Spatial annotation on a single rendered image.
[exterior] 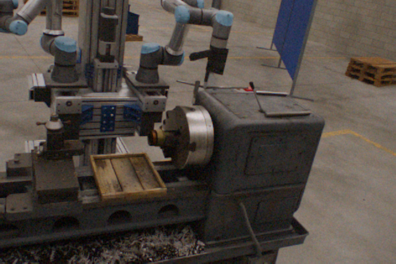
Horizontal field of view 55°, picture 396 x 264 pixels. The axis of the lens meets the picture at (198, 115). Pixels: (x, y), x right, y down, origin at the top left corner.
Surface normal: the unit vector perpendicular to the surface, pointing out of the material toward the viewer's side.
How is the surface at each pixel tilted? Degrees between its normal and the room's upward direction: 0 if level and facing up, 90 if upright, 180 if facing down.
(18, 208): 0
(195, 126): 45
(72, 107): 90
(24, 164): 0
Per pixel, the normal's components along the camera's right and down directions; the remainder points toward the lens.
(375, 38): -0.83, 0.08
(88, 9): 0.42, 0.40
